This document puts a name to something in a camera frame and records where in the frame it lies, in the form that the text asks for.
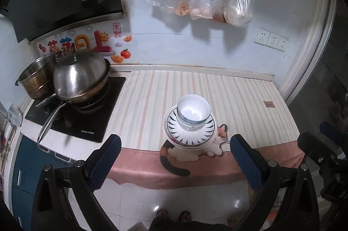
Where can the small brown cloth label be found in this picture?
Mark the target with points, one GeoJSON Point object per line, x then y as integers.
{"type": "Point", "coordinates": [269, 104]}

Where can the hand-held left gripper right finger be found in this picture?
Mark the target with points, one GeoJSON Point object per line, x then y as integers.
{"type": "Point", "coordinates": [246, 163]}

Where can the orange fruit wall sticker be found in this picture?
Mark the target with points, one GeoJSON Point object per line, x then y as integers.
{"type": "Point", "coordinates": [125, 53]}

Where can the white wall socket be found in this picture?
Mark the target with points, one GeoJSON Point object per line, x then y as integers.
{"type": "Point", "coordinates": [282, 44]}
{"type": "Point", "coordinates": [272, 40]}
{"type": "Point", "coordinates": [261, 36]}

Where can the plastic bag red contents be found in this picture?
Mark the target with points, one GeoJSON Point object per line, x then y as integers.
{"type": "Point", "coordinates": [219, 15]}

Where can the red seal wall sticker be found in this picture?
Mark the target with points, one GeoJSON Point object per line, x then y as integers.
{"type": "Point", "coordinates": [117, 29]}

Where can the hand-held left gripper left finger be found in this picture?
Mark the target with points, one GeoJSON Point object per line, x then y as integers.
{"type": "Point", "coordinates": [104, 163]}

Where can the gold ingot wall sticker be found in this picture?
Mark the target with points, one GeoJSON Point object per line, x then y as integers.
{"type": "Point", "coordinates": [117, 58]}

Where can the black glass cooktop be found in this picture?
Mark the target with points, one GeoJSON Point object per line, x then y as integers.
{"type": "Point", "coordinates": [108, 111]}

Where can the plain white bowl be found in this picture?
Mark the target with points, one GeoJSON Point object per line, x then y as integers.
{"type": "Point", "coordinates": [180, 111]}

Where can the sun wall sticker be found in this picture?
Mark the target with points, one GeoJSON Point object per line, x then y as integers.
{"type": "Point", "coordinates": [103, 36]}

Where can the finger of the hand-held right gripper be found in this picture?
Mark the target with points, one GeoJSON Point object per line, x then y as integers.
{"type": "Point", "coordinates": [312, 146]}
{"type": "Point", "coordinates": [333, 131]}

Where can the colourful character wall sticker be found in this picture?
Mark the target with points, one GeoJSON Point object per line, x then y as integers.
{"type": "Point", "coordinates": [100, 42]}

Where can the stainless steel stock pot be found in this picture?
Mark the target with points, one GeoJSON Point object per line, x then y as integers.
{"type": "Point", "coordinates": [35, 76]}

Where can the striped tablecloth with cat print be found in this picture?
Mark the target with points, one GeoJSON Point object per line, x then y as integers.
{"type": "Point", "coordinates": [152, 100]}

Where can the clear plastic packet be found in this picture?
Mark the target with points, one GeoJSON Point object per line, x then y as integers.
{"type": "Point", "coordinates": [14, 115]}

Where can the white door frame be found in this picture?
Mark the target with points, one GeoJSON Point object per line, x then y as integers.
{"type": "Point", "coordinates": [312, 51]}

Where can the stainless steel wok lid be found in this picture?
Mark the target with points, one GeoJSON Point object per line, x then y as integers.
{"type": "Point", "coordinates": [78, 70]}

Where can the white plate blue leaf pattern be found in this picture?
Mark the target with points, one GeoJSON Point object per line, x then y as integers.
{"type": "Point", "coordinates": [174, 129]}

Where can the white floral plate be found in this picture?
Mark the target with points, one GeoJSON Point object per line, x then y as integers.
{"type": "Point", "coordinates": [190, 148]}

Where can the blue kitchen cabinet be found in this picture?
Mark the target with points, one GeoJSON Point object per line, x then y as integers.
{"type": "Point", "coordinates": [24, 165]}

